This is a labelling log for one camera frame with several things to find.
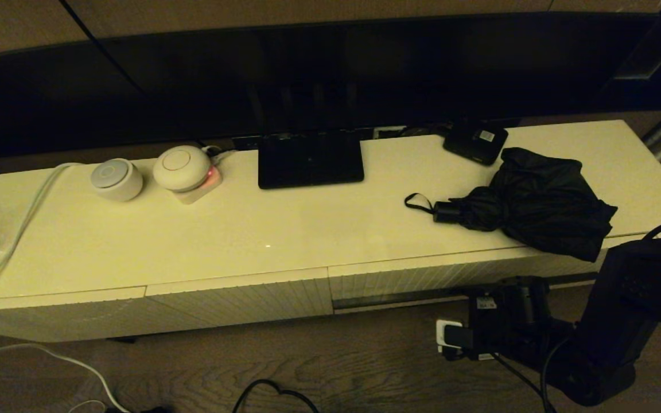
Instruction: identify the white cabinet drawer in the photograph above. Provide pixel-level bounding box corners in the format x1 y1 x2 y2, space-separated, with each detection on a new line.
328 232 612 315

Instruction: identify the black umbrella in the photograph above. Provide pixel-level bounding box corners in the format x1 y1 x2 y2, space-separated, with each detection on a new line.
404 147 619 263

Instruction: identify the white ribbed cabinet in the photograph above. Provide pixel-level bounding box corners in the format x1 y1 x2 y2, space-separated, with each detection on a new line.
0 119 661 345

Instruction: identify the black set-top box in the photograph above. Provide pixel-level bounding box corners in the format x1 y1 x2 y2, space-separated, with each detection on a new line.
442 120 509 167

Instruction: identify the white ribbed cabinet door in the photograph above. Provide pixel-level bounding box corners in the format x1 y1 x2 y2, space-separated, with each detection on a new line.
0 286 149 345
145 267 335 333

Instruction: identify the black flat screen television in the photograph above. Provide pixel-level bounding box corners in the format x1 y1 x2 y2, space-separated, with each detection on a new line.
0 13 661 162

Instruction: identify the white power strip red light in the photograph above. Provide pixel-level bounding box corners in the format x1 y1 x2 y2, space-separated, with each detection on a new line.
173 166 224 206

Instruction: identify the cream round dome device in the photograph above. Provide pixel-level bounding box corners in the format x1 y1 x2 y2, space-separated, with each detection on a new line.
153 145 212 193

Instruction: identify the white speaker with grey top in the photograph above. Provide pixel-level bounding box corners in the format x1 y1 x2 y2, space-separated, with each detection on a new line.
90 158 144 202

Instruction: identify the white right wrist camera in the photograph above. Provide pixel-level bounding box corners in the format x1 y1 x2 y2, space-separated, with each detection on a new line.
436 320 473 355

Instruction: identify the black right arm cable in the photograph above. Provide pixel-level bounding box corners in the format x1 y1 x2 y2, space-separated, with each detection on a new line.
490 336 572 413

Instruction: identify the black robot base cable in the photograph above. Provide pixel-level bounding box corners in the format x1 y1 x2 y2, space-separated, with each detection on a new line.
232 379 320 413

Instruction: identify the black television pedestal base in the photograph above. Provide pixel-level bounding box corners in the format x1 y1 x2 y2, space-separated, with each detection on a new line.
258 131 364 190

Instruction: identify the thick white power cable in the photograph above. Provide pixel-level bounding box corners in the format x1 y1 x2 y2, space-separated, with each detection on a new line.
0 163 130 413

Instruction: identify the thin black hanging cable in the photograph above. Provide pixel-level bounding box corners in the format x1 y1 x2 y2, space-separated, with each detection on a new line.
60 0 102 42

